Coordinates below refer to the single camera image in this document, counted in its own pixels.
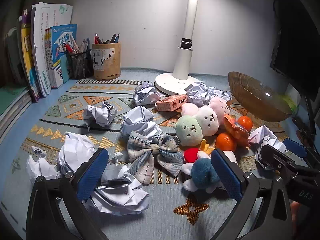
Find plaid fabric bow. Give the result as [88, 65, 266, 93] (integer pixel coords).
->
[127, 130, 184, 183]

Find white paper ball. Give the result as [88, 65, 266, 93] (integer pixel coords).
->
[186, 81, 212, 106]
[26, 146, 62, 184]
[132, 81, 162, 106]
[120, 120, 163, 144]
[122, 106, 155, 128]
[83, 101, 118, 130]
[86, 155, 150, 216]
[207, 86, 233, 105]
[57, 132, 98, 174]
[248, 124, 287, 171]

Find red and yellow plush toy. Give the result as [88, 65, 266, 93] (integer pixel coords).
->
[183, 140, 215, 164]

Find three-ball dango plush toy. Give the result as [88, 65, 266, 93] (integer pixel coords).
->
[173, 97, 232, 147]

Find black mesh pen holder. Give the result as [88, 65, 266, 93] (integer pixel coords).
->
[67, 49, 93, 80]

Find blue cover workbook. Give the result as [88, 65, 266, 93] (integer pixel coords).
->
[45, 24, 78, 89]

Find orange tangerine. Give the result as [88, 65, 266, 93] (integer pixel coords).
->
[215, 132, 237, 152]
[237, 116, 253, 132]

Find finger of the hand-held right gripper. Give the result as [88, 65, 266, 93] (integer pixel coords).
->
[283, 138, 320, 167]
[255, 144, 302, 180]

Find patterned woven table mat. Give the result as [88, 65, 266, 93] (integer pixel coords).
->
[0, 67, 310, 240]

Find black monitor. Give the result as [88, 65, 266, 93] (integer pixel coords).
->
[269, 0, 320, 103]

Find bunch of dark pens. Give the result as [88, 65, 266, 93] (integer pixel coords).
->
[94, 32, 121, 44]

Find orange snack packet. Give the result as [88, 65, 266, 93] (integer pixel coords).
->
[223, 113, 251, 148]

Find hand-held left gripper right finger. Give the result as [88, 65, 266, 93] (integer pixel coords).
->
[211, 149, 293, 240]

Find dark upright books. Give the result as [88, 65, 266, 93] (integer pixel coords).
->
[5, 27, 28, 85]

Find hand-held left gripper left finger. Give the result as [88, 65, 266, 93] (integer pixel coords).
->
[26, 148, 109, 240]

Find blue white plush toy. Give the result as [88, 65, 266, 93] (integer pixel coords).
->
[181, 150, 238, 193]

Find stack of flat green books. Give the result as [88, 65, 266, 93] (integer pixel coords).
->
[0, 84, 32, 140]

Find person's right hand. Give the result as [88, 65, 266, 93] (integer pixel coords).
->
[290, 201, 303, 233]

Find bunch of coloured pencils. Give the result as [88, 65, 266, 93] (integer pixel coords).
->
[62, 35, 91, 55]

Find white desk lamp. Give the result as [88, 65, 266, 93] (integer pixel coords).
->
[154, 0, 204, 97]

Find yellow purple book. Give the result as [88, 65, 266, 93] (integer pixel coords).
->
[19, 9, 42, 103]

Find brown ribbed bowl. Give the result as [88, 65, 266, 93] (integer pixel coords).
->
[228, 71, 300, 123]

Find row of upright books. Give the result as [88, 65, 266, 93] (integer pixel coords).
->
[31, 2, 73, 98]

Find bamboo pen holder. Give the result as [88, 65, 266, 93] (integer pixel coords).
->
[91, 41, 121, 81]

